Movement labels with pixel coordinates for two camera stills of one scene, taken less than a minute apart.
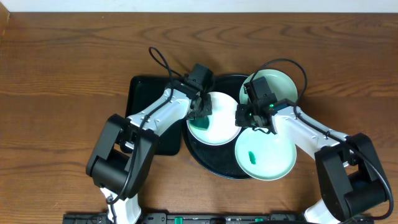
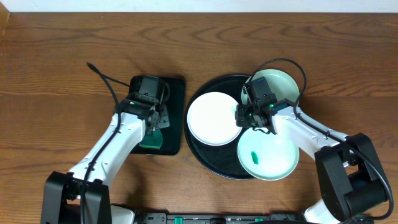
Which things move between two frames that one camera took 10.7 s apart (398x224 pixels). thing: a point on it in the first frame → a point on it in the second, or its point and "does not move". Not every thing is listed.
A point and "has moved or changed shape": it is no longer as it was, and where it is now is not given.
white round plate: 222,127 does not move
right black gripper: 240,121 does not move
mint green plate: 263,156 does not move
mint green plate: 279,83 does not move
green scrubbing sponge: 200,122 has moved or changed shape
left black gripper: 201,108 → 162,118
